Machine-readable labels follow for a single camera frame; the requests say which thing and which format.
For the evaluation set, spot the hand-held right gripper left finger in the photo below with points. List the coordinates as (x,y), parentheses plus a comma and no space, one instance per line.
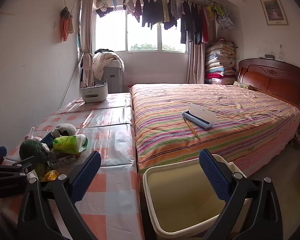
(86,177)

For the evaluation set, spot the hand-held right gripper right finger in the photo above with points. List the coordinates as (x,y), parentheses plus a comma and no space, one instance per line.
(215,177)

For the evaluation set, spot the green plush toy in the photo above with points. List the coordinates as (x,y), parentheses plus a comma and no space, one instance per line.
(33,151)

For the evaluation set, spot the green plastic bag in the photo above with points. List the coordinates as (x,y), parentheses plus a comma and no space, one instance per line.
(67,143)

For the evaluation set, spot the cream plastic bin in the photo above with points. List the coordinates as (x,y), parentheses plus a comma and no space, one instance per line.
(180,200)

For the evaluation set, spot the white fluffy slipper black bow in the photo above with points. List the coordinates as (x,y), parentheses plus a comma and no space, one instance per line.
(66,129)

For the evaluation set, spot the orange checked tablecloth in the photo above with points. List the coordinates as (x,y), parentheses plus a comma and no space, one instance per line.
(115,140)

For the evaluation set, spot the bed with striped sheet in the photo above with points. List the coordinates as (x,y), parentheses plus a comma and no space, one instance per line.
(240,135)

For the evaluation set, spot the yellow pen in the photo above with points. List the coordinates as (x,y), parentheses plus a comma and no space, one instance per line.
(191,127)

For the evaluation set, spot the blue and white lint brush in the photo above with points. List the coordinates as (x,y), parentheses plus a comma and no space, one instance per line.
(197,120)

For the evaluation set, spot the white desktop pen organizer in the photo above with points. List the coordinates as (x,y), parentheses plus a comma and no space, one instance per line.
(93,93)

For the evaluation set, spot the floral folded cloth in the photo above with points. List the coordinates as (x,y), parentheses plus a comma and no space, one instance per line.
(242,85)

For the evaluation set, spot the small red container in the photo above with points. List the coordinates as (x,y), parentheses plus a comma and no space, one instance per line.
(129,88)

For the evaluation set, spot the grey washing machine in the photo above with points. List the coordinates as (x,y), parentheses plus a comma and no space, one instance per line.
(113,80)

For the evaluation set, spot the beige hanging cloth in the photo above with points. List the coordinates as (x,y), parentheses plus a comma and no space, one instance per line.
(87,65)

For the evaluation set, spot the brown wooden headboard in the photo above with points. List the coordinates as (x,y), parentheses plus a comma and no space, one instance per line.
(272,80)

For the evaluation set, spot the beige curtain beside quilts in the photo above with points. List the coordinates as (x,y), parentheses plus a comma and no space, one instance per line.
(195,65)

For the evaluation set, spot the stack of folded quilts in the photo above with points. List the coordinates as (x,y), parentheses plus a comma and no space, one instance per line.
(220,62)

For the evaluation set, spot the white polka-dot cloth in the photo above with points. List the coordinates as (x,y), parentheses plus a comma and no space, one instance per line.
(105,61)

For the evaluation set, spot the dark cloth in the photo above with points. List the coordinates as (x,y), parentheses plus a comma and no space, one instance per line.
(102,51)

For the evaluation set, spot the small grey object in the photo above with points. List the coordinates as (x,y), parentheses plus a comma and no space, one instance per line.
(269,56)

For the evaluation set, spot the orange hanging cloth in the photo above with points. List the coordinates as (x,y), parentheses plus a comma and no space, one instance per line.
(65,25)

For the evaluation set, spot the window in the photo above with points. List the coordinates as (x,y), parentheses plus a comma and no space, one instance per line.
(110,35)

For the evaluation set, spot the row of hanging clothes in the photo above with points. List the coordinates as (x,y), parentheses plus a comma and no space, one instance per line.
(150,12)

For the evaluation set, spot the beige curtain beside wall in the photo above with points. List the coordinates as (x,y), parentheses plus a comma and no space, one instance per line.
(87,25)

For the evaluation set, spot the framed wall picture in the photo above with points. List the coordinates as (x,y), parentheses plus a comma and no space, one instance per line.
(274,10)

